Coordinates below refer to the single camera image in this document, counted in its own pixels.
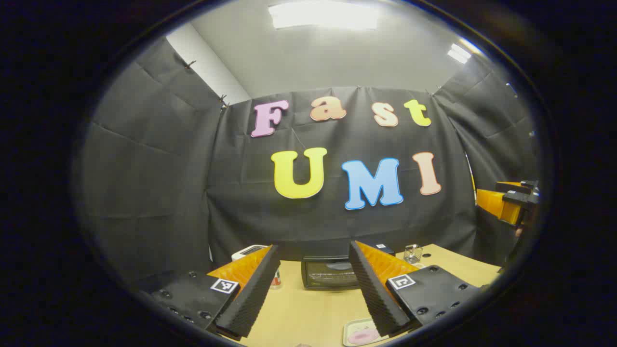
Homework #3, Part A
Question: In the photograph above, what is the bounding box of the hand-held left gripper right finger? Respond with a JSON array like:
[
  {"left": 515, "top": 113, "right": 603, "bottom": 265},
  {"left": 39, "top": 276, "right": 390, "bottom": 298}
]
[{"left": 349, "top": 240, "right": 481, "bottom": 337}]

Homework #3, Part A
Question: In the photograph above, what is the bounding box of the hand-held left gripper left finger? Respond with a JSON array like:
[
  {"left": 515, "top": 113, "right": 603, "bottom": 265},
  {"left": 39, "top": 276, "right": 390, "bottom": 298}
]
[{"left": 149, "top": 244, "right": 282, "bottom": 338}]

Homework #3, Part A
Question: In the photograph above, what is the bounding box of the pale green food tray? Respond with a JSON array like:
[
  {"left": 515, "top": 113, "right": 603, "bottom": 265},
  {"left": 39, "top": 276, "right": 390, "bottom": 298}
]
[{"left": 343, "top": 318, "right": 389, "bottom": 347}]

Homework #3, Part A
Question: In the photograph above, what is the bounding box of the black electric oven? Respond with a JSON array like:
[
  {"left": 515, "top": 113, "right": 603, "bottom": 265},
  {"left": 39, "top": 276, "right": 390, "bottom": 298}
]
[{"left": 289, "top": 241, "right": 397, "bottom": 291}]

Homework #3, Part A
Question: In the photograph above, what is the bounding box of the white toaster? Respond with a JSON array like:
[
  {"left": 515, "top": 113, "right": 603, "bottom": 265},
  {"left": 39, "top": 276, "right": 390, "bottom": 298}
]
[{"left": 231, "top": 244, "right": 269, "bottom": 262}]

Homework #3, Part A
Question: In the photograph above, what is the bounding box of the black backdrop cloth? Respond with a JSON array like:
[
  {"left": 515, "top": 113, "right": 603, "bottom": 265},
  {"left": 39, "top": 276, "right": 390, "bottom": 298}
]
[{"left": 80, "top": 36, "right": 540, "bottom": 290}]

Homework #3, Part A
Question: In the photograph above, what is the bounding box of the large ceiling light panel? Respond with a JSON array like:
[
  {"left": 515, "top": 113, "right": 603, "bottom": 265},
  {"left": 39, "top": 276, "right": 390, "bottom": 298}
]
[{"left": 268, "top": 1, "right": 382, "bottom": 30}]

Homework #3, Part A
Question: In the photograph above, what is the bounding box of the metal wire basket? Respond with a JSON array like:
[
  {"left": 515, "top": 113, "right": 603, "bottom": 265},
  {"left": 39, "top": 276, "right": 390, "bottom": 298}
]
[{"left": 403, "top": 244, "right": 424, "bottom": 265}]

